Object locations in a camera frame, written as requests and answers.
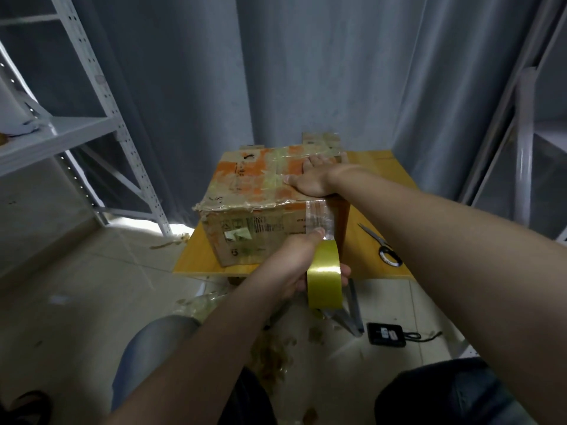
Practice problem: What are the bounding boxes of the large orange print cardboard box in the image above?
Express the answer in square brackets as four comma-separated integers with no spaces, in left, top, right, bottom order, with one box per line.
[193,143,351,267]

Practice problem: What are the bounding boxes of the person's left hand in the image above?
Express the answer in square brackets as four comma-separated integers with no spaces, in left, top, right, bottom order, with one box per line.
[252,227,353,308]

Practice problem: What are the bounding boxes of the tape scraps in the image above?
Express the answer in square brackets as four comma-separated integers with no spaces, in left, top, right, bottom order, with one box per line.
[177,292,307,386]

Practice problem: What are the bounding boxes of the person's left forearm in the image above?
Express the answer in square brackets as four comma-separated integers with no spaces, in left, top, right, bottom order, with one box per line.
[102,274,294,425]

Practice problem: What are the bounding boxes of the yellow wooden table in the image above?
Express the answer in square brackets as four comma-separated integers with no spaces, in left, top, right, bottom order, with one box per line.
[172,150,418,337]

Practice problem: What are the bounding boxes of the person's right leg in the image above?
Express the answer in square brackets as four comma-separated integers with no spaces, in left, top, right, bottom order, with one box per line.
[374,357,542,425]

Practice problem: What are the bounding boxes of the person's right hand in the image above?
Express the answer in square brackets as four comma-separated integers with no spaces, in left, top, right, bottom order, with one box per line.
[282,153,366,200]

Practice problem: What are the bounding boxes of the black-handled scissors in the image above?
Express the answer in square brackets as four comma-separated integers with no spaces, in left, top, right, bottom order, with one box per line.
[357,222,404,269]

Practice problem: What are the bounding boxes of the yellow tape roll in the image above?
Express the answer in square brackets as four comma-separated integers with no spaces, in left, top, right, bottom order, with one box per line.
[305,201,347,312]

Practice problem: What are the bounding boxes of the grey metal shelf unit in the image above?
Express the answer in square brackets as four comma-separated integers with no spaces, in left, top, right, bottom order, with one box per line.
[0,0,174,240]
[456,0,567,249]

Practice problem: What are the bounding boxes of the black sandal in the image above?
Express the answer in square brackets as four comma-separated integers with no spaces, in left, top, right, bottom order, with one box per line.
[0,390,53,425]

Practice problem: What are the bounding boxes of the medium brown cardboard box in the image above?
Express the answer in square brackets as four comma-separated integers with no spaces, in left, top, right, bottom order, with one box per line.
[301,130,345,156]

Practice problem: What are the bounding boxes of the grey curtain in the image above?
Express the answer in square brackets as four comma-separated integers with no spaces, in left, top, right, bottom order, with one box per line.
[0,0,567,228]

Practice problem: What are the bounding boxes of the black power adapter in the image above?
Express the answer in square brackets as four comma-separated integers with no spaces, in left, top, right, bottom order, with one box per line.
[367,321,408,349]

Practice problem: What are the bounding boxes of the person's right forearm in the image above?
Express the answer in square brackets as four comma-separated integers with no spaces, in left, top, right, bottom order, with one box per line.
[332,164,567,425]

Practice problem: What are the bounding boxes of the black adapter cable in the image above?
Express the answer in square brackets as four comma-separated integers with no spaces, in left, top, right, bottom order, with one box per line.
[404,329,444,344]

